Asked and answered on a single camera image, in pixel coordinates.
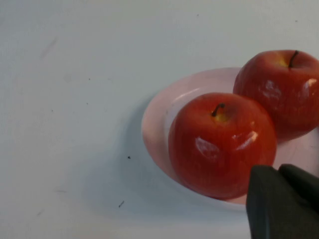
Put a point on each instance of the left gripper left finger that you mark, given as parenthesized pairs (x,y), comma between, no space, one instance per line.
(269,209)

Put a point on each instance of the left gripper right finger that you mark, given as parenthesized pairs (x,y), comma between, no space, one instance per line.
(304,184)

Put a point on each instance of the red apple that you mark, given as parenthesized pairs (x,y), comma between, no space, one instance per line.
(211,154)
(281,99)

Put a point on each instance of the pink plastic plate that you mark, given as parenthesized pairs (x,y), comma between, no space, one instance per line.
(157,129)

